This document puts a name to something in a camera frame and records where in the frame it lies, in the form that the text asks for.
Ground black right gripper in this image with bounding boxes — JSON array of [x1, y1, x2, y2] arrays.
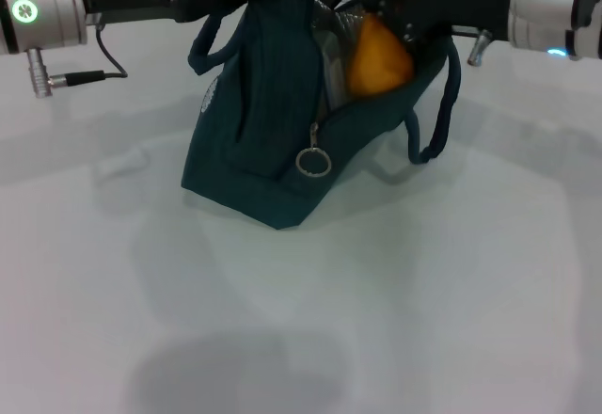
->
[[364, 0, 518, 56]]

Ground orange yellow toy pear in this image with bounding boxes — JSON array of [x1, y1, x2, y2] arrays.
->
[[346, 14, 416, 102]]

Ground clear blue-rimmed plastic food container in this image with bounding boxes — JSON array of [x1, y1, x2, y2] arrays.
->
[[321, 32, 358, 107]]

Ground dark teal insulated lunch bag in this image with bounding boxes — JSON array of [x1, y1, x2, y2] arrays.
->
[[181, 0, 465, 231]]

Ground dark grey left arm cable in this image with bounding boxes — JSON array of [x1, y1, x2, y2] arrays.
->
[[49, 25, 129, 89]]

